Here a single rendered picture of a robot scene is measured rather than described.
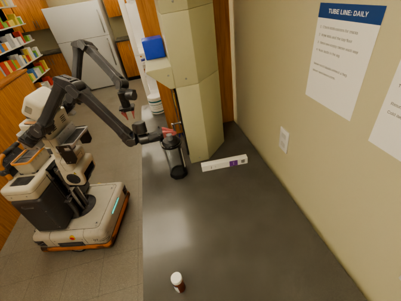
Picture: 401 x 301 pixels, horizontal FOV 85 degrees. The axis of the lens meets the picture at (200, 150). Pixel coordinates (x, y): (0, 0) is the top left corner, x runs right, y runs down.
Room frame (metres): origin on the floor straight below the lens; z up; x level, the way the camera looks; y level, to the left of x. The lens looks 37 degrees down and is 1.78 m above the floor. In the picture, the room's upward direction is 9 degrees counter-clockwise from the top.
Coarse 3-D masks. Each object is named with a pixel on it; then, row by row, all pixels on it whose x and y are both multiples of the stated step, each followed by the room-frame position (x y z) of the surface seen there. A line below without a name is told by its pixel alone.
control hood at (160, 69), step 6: (150, 60) 1.18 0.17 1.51; (156, 60) 1.16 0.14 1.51; (162, 60) 1.14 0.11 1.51; (168, 60) 1.13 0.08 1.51; (150, 66) 1.07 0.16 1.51; (156, 66) 1.05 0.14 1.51; (162, 66) 1.04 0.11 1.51; (168, 66) 1.02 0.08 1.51; (150, 72) 1.00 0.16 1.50; (156, 72) 1.00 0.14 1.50; (162, 72) 1.00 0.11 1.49; (168, 72) 1.01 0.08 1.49; (156, 78) 1.00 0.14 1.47; (162, 78) 1.00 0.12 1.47; (168, 78) 1.00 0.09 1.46; (168, 84) 1.00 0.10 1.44; (174, 84) 1.01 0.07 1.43
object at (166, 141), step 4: (168, 136) 0.92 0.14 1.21; (172, 136) 0.96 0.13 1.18; (176, 136) 0.96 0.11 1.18; (164, 140) 0.93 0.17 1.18; (168, 140) 0.93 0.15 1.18; (172, 140) 0.92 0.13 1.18; (176, 140) 0.92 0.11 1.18; (164, 144) 0.91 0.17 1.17; (168, 144) 0.90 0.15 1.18; (172, 144) 0.90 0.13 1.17; (176, 144) 0.90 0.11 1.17
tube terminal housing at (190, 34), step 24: (168, 24) 1.01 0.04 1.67; (192, 24) 1.03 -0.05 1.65; (168, 48) 1.01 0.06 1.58; (192, 48) 1.02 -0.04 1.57; (216, 48) 1.17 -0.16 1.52; (192, 72) 1.02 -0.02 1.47; (216, 72) 1.16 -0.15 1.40; (192, 96) 1.02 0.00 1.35; (216, 96) 1.14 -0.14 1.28; (192, 120) 1.01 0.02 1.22; (216, 120) 1.12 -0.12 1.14; (192, 144) 1.01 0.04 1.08; (216, 144) 1.10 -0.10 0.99
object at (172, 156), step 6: (180, 138) 0.95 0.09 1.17; (168, 150) 0.89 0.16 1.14; (174, 150) 0.89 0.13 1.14; (168, 156) 0.90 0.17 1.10; (174, 156) 0.89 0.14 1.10; (168, 162) 0.91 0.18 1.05; (174, 162) 0.89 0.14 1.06; (180, 162) 0.90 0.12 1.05; (174, 168) 0.89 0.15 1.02; (180, 168) 0.90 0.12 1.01; (174, 174) 0.90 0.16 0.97; (180, 174) 0.89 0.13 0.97
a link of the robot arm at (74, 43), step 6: (72, 42) 1.69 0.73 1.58; (84, 42) 1.64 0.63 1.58; (90, 42) 1.69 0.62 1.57; (72, 48) 1.69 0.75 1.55; (78, 48) 1.67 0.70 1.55; (78, 54) 1.67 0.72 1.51; (72, 60) 1.68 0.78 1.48; (78, 60) 1.66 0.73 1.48; (72, 66) 1.66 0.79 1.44; (78, 66) 1.65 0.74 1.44; (72, 72) 1.65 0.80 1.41; (78, 72) 1.64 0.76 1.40; (78, 78) 1.63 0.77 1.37; (66, 96) 1.59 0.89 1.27; (72, 102) 1.56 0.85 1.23
